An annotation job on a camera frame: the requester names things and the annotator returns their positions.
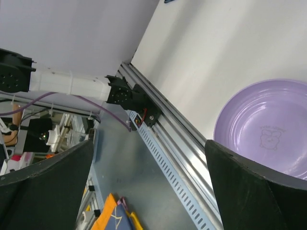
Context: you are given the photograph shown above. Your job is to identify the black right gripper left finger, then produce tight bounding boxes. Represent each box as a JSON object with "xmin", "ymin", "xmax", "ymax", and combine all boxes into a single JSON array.
[{"xmin": 0, "ymin": 140, "xmax": 94, "ymax": 230}]

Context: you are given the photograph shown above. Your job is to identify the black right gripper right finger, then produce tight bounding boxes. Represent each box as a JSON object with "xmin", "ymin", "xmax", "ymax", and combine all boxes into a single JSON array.
[{"xmin": 204, "ymin": 139, "xmax": 307, "ymax": 230}]

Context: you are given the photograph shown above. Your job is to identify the purple plastic plate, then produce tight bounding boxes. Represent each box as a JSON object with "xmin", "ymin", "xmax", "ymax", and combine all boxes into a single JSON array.
[{"xmin": 213, "ymin": 79, "xmax": 307, "ymax": 180}]

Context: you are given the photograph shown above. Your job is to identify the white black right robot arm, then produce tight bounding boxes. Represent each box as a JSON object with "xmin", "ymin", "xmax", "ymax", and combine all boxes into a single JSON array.
[{"xmin": 0, "ymin": 49, "xmax": 307, "ymax": 230}]

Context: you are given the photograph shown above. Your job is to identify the orange blue cloth bag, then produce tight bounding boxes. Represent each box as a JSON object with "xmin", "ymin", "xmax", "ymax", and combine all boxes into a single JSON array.
[{"xmin": 91, "ymin": 193, "xmax": 144, "ymax": 230}]

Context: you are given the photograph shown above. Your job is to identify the blue slotted cable duct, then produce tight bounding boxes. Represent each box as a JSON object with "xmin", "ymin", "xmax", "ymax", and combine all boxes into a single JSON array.
[{"xmin": 127, "ymin": 111, "xmax": 216, "ymax": 230}]

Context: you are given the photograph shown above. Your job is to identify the aluminium front rail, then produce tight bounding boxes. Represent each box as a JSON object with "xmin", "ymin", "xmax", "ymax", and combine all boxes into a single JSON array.
[{"xmin": 117, "ymin": 63, "xmax": 223, "ymax": 230}]

